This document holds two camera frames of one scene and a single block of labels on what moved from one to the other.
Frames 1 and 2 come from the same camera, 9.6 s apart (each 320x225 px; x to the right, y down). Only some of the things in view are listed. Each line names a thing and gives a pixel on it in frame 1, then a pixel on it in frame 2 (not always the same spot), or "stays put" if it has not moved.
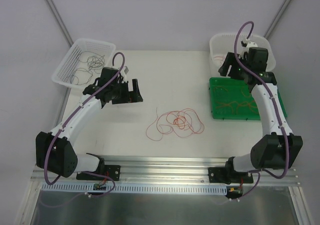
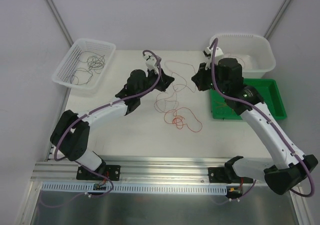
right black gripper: x=233 y=68 → x=200 y=77
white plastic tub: x=220 y=44 stays put
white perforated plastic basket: x=84 y=62 stays put
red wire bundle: x=184 y=122 → x=194 y=71
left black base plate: x=113 y=171 stays put
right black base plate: x=222 y=175 stays put
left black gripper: x=125 y=92 → x=162 y=80
